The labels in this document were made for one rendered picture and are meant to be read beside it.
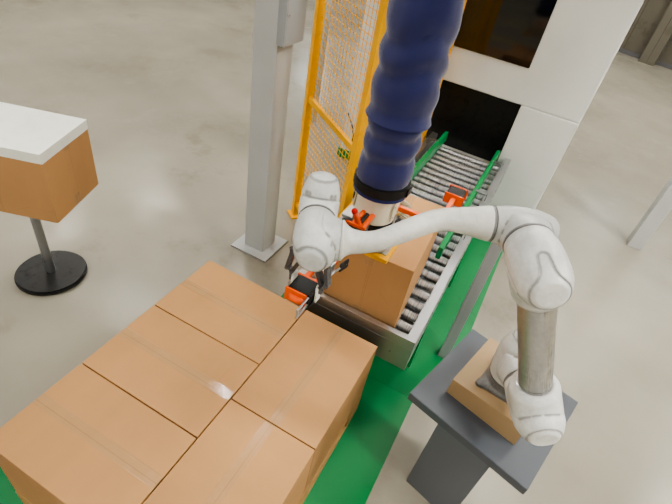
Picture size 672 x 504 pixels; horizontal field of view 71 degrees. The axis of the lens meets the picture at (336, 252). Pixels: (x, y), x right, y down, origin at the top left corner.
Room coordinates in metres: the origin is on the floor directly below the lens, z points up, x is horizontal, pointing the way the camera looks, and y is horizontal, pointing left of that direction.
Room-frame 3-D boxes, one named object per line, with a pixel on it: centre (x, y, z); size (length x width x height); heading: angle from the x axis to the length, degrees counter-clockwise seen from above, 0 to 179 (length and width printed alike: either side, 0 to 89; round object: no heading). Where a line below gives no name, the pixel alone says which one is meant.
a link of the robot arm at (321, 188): (1.05, 0.07, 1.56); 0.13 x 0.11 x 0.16; 4
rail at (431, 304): (2.58, -0.84, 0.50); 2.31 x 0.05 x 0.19; 159
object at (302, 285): (1.06, 0.08, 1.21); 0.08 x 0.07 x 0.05; 161
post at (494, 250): (1.96, -0.80, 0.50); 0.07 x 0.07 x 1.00; 69
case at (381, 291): (1.91, -0.25, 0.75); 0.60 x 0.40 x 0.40; 163
